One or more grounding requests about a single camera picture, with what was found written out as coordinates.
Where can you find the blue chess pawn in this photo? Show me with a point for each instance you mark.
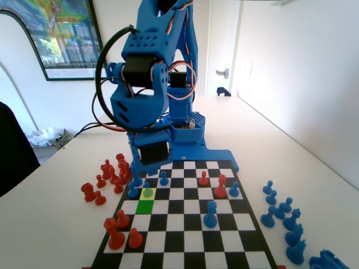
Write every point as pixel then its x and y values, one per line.
pixel 163 181
pixel 271 198
pixel 146 192
pixel 287 206
pixel 268 218
pixel 268 188
pixel 133 192
pixel 233 190

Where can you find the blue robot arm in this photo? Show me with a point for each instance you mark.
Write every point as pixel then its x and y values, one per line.
pixel 146 45

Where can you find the red chess pawn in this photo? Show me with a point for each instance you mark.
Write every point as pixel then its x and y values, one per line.
pixel 122 220
pixel 203 180
pixel 99 199
pixel 100 182
pixel 118 188
pixel 135 240

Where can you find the red chess queen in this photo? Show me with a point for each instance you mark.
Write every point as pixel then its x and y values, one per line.
pixel 220 189

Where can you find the blue chess queen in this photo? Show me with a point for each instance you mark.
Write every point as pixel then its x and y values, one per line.
pixel 210 218

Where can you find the red chess king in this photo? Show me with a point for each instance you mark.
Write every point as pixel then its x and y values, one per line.
pixel 115 238

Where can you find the blue chess knight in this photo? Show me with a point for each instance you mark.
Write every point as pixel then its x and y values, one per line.
pixel 296 253
pixel 294 236

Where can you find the blue chess rook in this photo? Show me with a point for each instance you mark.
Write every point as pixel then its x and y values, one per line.
pixel 328 262

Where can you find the blue mounting plate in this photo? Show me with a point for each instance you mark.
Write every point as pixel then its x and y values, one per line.
pixel 218 155

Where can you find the black white chessboard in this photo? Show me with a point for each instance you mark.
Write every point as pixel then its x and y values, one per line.
pixel 182 241

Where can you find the small blue printed part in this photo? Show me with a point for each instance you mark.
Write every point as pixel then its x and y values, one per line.
pixel 223 92

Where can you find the box with crumpled paper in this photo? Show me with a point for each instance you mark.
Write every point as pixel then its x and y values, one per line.
pixel 45 137

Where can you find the white door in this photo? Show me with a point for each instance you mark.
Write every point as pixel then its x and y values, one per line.
pixel 221 33

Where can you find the blue camera box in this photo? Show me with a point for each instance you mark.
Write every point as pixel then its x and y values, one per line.
pixel 186 137

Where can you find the framed wall poster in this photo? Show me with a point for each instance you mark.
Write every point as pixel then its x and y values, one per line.
pixel 64 36

